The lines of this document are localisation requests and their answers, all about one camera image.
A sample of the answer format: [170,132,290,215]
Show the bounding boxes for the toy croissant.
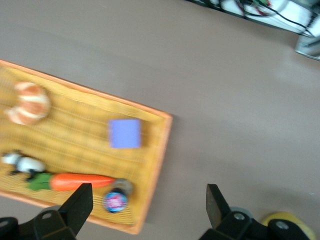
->
[4,81,53,126]

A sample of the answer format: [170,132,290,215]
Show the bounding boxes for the yellow wicker basket orange rim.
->
[0,59,174,235]

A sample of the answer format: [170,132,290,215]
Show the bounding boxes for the tangled black cables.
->
[212,0,316,37]

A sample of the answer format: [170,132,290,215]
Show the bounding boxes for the yellow clear tape roll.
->
[261,211,317,240]

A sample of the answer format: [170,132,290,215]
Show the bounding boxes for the purple cube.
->
[107,118,143,150]

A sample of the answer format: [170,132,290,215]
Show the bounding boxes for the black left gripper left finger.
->
[0,182,94,240]

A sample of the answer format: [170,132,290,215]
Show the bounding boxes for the orange toy carrot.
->
[26,172,116,193]

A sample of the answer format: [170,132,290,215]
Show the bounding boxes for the silver camera mount bracket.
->
[294,34,320,62]

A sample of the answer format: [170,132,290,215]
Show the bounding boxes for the panda toy figure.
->
[1,149,48,182]

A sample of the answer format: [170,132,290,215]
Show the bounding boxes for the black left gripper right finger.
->
[198,183,309,240]

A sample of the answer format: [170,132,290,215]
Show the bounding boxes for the small jar blue lid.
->
[102,178,134,214]

